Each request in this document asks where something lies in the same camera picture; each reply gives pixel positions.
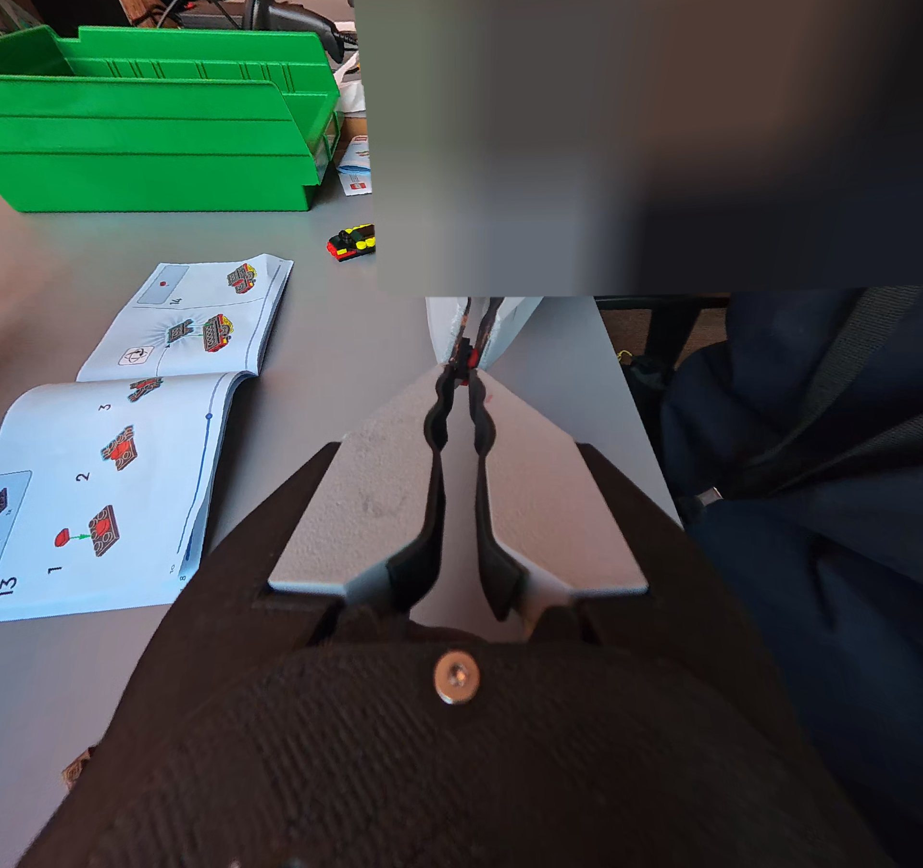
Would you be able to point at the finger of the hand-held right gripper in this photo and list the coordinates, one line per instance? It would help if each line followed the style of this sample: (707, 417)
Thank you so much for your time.
(443, 327)
(508, 323)

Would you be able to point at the open lego instruction booklet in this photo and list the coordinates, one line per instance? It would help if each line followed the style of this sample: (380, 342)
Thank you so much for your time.
(122, 449)

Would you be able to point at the small red black lego piece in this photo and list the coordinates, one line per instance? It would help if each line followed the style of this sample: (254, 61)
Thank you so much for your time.
(470, 357)

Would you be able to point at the white blue paper leaflet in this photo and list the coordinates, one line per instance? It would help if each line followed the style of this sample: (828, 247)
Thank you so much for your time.
(355, 168)

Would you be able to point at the grey flat device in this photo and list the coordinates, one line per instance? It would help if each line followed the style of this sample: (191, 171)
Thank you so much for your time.
(209, 17)

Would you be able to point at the dark blue bag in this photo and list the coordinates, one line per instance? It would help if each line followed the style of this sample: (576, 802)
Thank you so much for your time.
(807, 522)

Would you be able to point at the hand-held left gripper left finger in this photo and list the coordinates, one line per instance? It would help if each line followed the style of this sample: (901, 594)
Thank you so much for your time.
(360, 493)

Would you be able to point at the small brown cardboard scrap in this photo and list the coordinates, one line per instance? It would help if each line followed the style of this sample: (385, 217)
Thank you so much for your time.
(76, 767)

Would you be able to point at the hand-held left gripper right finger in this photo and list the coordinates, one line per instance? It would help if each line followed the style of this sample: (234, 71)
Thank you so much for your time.
(555, 507)

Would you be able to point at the black red yellow lego model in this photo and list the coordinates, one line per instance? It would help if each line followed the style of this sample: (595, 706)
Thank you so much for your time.
(352, 242)

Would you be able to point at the green plastic storage bin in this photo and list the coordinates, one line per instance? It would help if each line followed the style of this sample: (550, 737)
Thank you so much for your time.
(144, 161)
(187, 53)

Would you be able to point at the black barcode scanner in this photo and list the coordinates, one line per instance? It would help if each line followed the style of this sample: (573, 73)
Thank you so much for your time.
(288, 17)

